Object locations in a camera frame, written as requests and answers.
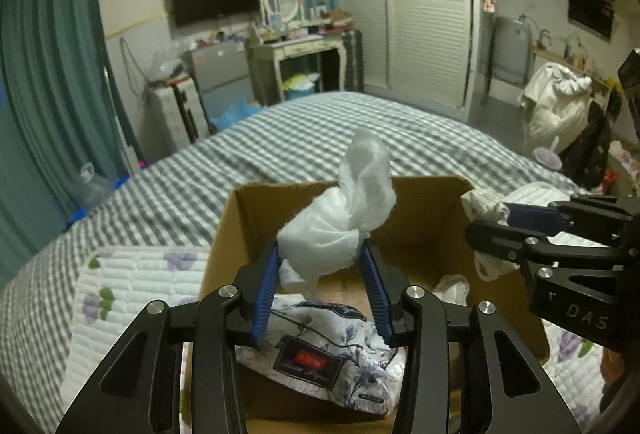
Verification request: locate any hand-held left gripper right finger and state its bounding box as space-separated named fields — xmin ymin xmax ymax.
xmin=360 ymin=241 xmax=584 ymax=434

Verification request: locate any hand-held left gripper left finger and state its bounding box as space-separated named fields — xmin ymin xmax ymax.
xmin=57 ymin=241 xmax=281 ymax=434

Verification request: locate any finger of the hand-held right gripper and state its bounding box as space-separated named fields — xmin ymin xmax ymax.
xmin=464 ymin=220 xmax=627 ymax=275
xmin=501 ymin=195 xmax=636 ymax=245

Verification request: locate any small white lace cloth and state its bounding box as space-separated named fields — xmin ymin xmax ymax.
xmin=460 ymin=189 xmax=522 ymax=283

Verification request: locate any cardboard box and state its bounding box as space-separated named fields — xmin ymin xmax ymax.
xmin=199 ymin=176 xmax=551 ymax=434

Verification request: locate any purple lidded cup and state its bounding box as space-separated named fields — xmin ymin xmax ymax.
xmin=533 ymin=146 xmax=566 ymax=173

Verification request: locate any white plastic bag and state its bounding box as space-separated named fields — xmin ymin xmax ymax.
xmin=432 ymin=274 xmax=471 ymax=305

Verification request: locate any floral fabric pouch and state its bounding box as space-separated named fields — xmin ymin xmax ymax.
xmin=235 ymin=291 xmax=406 ymax=416

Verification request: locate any black garment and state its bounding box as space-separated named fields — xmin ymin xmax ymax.
xmin=556 ymin=90 xmax=623 ymax=191

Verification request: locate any white jacket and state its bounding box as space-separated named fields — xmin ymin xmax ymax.
xmin=517 ymin=62 xmax=594 ymax=155

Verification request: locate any floral quilted mat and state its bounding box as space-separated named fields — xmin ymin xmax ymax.
xmin=65 ymin=181 xmax=622 ymax=434

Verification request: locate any bed with checked sheet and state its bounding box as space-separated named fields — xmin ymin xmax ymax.
xmin=0 ymin=91 xmax=596 ymax=434

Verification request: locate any blue plastic bag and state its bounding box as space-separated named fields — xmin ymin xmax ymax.
xmin=208 ymin=98 xmax=264 ymax=133

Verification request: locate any white plastic drawer unit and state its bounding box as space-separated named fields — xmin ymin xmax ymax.
xmin=144 ymin=76 xmax=211 ymax=155

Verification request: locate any clear water jug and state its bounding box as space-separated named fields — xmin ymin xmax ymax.
xmin=74 ymin=162 xmax=114 ymax=213

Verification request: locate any trash bin with green bag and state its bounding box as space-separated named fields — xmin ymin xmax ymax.
xmin=282 ymin=73 xmax=321 ymax=102

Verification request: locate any dark checked suitcase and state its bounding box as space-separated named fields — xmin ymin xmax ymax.
xmin=341 ymin=30 xmax=365 ymax=93

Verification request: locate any white slatted wardrobe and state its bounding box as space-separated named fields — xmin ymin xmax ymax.
xmin=331 ymin=0 xmax=489 ymax=125

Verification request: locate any grey mini fridge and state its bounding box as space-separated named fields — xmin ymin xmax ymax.
xmin=182 ymin=38 xmax=254 ymax=111

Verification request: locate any white dressing table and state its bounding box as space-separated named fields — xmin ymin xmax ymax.
xmin=248 ymin=32 xmax=347 ymax=107

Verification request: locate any clear plastic bag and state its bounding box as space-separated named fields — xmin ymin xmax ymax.
xmin=149 ymin=44 xmax=187 ymax=82

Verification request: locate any teal curtain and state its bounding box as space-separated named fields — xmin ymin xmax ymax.
xmin=0 ymin=0 xmax=144 ymax=242

